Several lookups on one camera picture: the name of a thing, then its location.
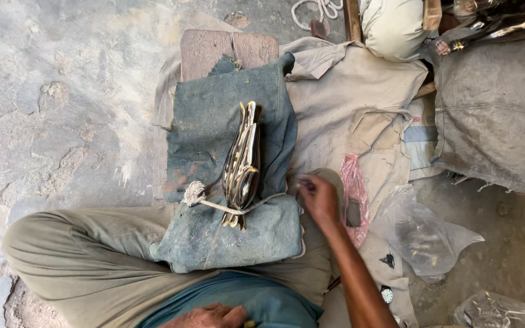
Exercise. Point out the person's right fingers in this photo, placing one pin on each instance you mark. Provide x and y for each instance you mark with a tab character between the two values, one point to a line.
307	184

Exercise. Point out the person's left hand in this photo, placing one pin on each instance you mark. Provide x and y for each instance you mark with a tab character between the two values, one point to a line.
208	316

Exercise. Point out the beige cloth sheet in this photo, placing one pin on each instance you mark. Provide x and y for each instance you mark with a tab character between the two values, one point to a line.
349	100

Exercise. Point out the small black object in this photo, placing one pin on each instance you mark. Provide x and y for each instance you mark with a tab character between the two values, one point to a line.
388	260

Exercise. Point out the person's right hand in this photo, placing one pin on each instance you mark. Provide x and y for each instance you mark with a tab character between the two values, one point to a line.
321	200

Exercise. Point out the shiny metal bird figurine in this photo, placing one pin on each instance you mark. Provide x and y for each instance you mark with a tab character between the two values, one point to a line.
243	168

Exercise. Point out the wooden stick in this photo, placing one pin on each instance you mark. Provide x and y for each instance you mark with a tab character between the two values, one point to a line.
424	90

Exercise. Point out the white sack with blue stripe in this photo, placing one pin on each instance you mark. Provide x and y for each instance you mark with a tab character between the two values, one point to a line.
419	136

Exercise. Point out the person's left fingers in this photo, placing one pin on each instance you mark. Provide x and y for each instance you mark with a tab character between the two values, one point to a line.
230	313

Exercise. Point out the reddish brick block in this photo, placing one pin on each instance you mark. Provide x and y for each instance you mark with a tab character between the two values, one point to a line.
226	50

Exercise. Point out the pink plastic bag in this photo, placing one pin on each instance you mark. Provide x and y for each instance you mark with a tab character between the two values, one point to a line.
352	182

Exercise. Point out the teal shirt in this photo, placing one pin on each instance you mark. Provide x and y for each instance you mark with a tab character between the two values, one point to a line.
253	300

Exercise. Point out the blue-green folded cloth pad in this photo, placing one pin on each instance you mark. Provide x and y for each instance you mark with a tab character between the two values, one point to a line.
226	136

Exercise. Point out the wristwatch with white dial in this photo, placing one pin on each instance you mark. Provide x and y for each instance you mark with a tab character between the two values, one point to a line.
386	294

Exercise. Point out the wooden post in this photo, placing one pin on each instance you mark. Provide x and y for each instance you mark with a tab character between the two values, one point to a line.
352	20

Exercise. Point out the heap of shiny metal pieces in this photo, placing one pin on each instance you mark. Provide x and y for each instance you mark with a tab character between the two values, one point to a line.
504	20

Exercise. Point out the crumpled clear plastic bag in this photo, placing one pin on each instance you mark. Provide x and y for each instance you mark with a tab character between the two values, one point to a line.
495	312

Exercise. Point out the cream stuffed cushion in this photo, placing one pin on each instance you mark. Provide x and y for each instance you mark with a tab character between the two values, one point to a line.
392	29

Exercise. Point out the olive trousers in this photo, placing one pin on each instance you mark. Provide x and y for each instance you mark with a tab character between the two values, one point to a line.
94	264

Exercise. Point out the grey dusty sack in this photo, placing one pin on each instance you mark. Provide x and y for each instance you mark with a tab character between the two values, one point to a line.
495	118

